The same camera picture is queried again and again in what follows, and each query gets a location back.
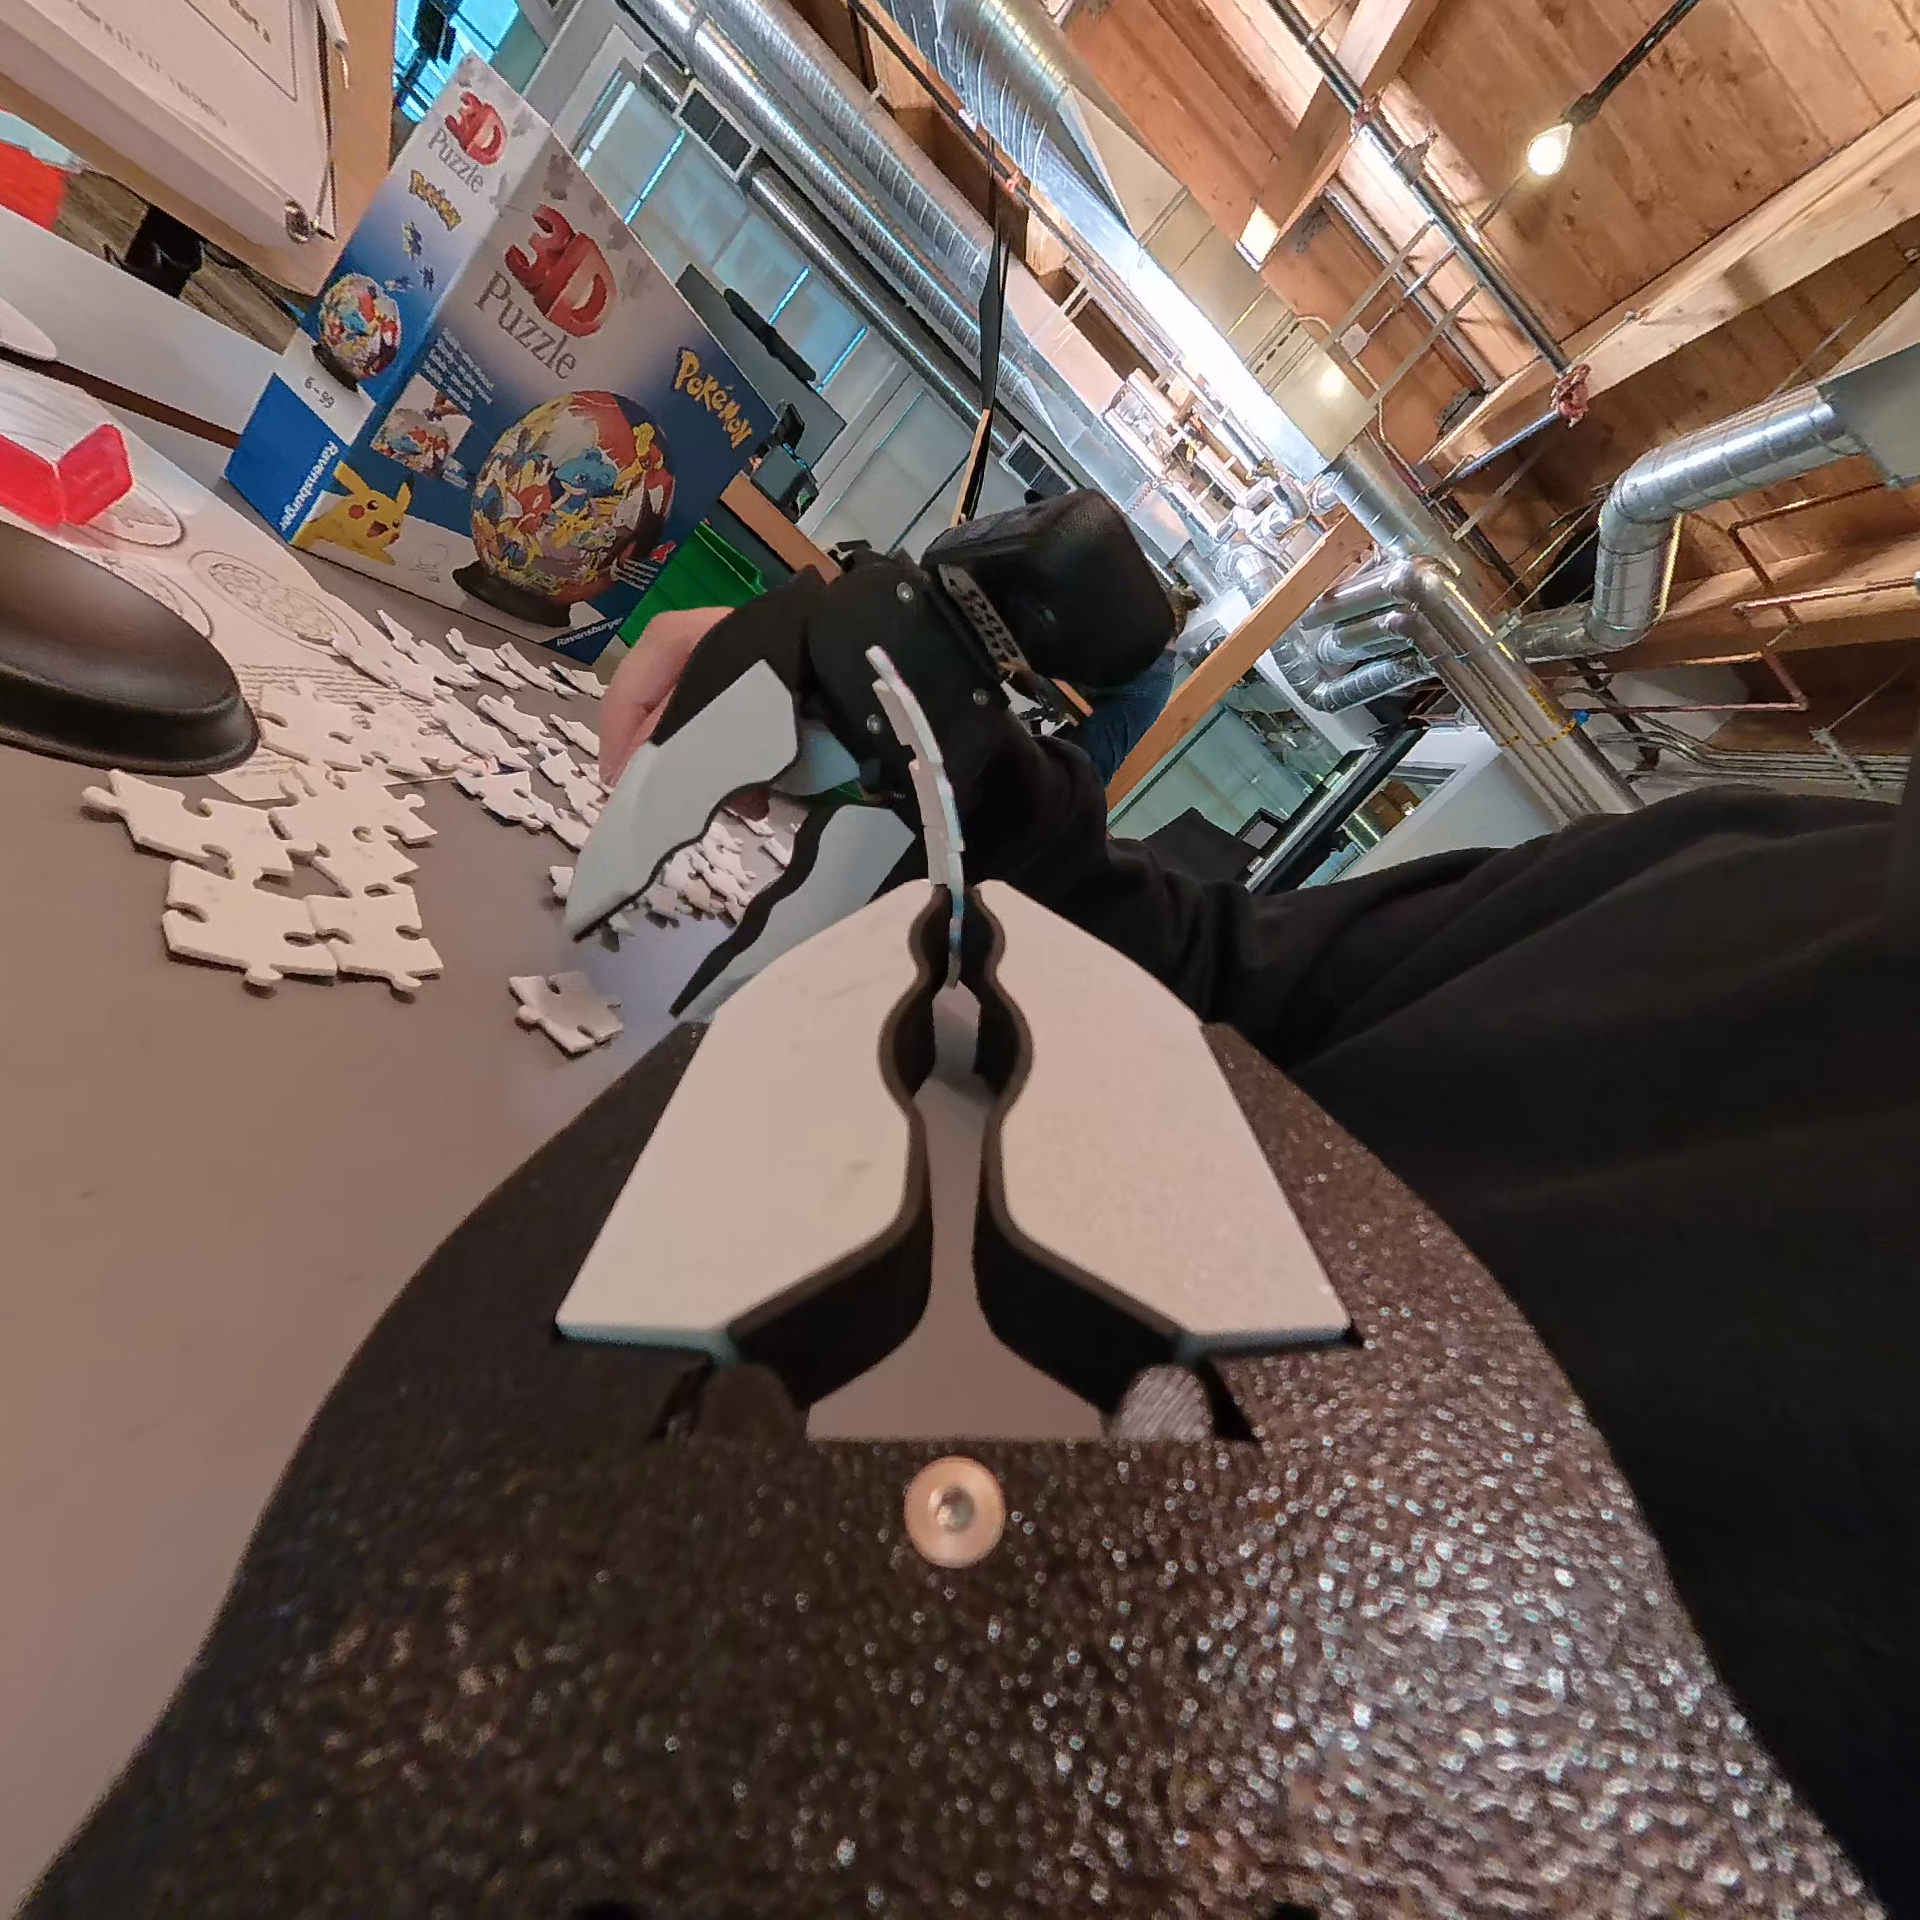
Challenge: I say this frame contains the person's right hand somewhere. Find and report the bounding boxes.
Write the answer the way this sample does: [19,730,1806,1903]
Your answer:
[596,603,740,794]

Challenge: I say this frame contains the silver spiral ventilation duct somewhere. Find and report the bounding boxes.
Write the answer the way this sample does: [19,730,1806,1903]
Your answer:
[630,0,1502,723]

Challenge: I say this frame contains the white instruction sheet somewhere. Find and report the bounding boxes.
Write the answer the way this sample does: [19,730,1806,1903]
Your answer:
[0,359,392,723]

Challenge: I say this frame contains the person's right forearm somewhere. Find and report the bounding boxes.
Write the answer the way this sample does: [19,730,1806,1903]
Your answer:
[975,719,1502,1081]

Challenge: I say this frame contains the green stacked crates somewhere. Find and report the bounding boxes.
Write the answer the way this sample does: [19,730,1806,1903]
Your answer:
[627,517,828,655]

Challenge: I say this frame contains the laminated paper sheet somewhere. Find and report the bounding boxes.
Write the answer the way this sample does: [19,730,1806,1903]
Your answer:
[0,0,355,243]

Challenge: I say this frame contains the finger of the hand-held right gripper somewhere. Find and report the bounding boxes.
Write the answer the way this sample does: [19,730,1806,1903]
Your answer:
[670,807,927,1020]
[564,660,804,945]

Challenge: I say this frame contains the person's black sweater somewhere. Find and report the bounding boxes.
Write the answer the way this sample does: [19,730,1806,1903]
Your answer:
[1199,787,1920,1892]

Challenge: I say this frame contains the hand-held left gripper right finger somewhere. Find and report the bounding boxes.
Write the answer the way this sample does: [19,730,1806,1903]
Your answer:
[967,883,1353,1367]

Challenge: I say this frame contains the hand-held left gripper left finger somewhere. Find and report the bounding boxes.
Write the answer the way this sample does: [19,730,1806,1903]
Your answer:
[556,883,943,1360]

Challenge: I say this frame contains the blue puzzle box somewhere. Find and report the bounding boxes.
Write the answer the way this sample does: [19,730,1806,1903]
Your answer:
[223,87,781,666]

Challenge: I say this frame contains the joined puzzle piece strip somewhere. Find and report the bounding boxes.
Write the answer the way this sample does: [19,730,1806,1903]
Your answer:
[865,645,969,992]

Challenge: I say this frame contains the silver elbow duct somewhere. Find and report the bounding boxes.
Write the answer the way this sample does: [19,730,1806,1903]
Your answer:
[1505,343,1920,669]

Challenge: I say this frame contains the red plastic holder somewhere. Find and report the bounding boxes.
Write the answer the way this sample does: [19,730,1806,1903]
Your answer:
[0,424,135,530]

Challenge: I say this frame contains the black round stand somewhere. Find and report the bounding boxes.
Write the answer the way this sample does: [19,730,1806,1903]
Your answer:
[0,521,261,778]

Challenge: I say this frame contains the pile of white puzzle pieces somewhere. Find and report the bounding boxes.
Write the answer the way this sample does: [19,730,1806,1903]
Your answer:
[83,608,797,1059]

